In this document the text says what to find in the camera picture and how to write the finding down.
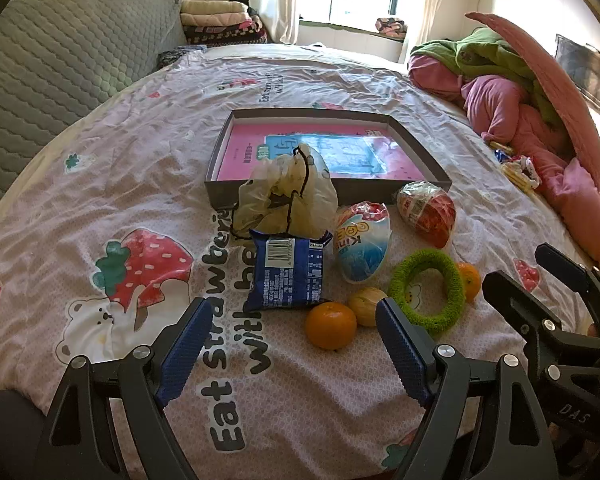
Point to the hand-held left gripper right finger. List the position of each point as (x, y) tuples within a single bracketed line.
[(402, 355)]

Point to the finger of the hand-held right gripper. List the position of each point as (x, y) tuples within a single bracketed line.
[(515, 305), (565, 266)]

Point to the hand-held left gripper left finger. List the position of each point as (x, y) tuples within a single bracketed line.
[(185, 345)]

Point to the small orange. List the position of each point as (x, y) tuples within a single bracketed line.
[(471, 280)]

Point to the large orange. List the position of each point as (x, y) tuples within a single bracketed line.
[(330, 325)]

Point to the blue white egg-shaped package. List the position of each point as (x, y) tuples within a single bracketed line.
[(360, 255)]

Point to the red egg-shaped package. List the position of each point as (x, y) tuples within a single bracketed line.
[(427, 215)]

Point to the blue snack packet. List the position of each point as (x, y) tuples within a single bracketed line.
[(290, 275)]

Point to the shallow grey cardboard box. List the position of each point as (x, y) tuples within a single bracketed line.
[(375, 191)]

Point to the yellow snack packet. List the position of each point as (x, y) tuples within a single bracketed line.
[(516, 176)]

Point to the blue candy wrapper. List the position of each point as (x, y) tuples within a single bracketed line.
[(502, 154)]

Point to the pink quilt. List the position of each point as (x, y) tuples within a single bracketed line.
[(500, 105)]

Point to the dark cloth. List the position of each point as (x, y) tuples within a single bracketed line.
[(7, 435)]

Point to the green blanket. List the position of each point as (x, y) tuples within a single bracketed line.
[(485, 50)]

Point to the blue patterned cloth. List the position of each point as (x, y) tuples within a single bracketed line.
[(180, 54)]

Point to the floral folded cloth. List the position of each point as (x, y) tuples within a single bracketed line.
[(390, 26)]

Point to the grey quilted headboard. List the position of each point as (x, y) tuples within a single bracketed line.
[(55, 70)]

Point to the dark checkered folded blanket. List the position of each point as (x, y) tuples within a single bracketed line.
[(230, 35)]

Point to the pink folded blanket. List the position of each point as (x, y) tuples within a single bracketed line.
[(215, 20)]

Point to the cream folded blanket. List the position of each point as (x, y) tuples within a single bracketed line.
[(212, 6)]

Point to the dark clothes pile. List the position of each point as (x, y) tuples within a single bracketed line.
[(240, 1)]

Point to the dark framed wall picture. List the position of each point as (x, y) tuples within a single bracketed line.
[(585, 70)]

